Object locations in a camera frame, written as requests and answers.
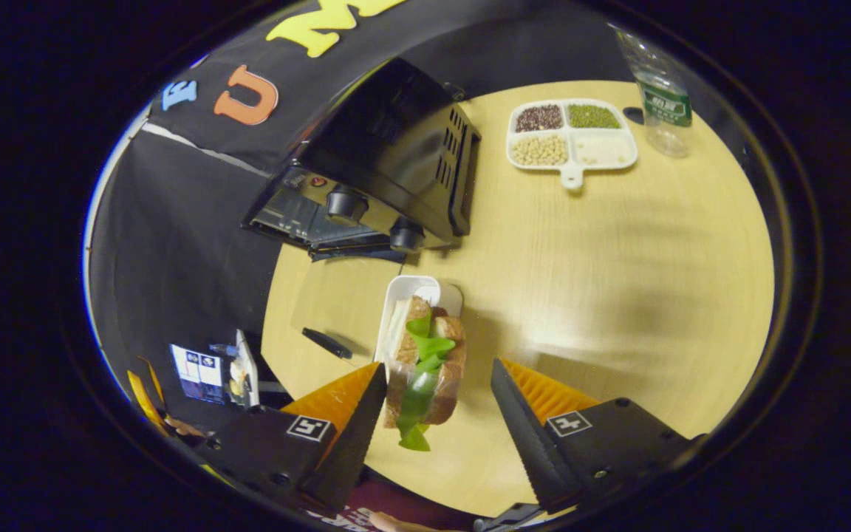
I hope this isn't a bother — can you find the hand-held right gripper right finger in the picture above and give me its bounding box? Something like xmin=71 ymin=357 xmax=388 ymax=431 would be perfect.
xmin=489 ymin=358 xmax=700 ymax=516

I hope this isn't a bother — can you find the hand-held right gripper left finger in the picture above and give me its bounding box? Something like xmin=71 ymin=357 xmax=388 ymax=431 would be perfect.
xmin=195 ymin=361 xmax=389 ymax=514

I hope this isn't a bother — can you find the sandwich with green lettuce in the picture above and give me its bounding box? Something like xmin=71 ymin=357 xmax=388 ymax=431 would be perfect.
xmin=383 ymin=296 xmax=468 ymax=453

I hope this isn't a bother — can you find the black electric oven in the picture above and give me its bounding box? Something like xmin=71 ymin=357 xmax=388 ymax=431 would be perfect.
xmin=242 ymin=58 xmax=482 ymax=361

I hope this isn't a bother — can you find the blue and white box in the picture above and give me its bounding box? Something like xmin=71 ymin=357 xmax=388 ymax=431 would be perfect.
xmin=169 ymin=343 xmax=228 ymax=405

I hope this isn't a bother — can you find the person's maroon printed clothing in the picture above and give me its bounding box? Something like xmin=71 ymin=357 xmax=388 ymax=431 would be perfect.
xmin=307 ymin=479 xmax=487 ymax=532

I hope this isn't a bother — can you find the white flat object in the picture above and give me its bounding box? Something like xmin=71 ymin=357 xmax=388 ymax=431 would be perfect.
xmin=232 ymin=330 xmax=262 ymax=409

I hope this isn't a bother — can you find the black backdrop cloth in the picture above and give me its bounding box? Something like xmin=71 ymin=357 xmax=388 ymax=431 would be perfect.
xmin=84 ymin=0 xmax=640 ymax=444

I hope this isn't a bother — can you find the white rectangular plate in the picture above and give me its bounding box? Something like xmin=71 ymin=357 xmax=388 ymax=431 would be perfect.
xmin=373 ymin=275 xmax=465 ymax=370

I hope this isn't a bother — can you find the pile of yellow soybeans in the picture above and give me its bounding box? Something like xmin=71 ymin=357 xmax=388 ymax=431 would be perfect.
xmin=511 ymin=134 xmax=570 ymax=168

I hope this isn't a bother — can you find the white divided plate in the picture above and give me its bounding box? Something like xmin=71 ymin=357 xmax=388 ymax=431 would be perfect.
xmin=506 ymin=98 xmax=639 ymax=191

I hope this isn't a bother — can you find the pile of dark red beans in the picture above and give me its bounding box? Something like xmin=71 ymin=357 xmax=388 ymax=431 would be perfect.
xmin=514 ymin=103 xmax=565 ymax=134

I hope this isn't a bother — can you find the pile of green beans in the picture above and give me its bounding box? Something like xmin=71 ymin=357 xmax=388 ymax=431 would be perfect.
xmin=567 ymin=103 xmax=623 ymax=131

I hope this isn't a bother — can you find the clear plastic water bottle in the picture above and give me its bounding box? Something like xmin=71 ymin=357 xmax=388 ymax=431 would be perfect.
xmin=614 ymin=26 xmax=694 ymax=160

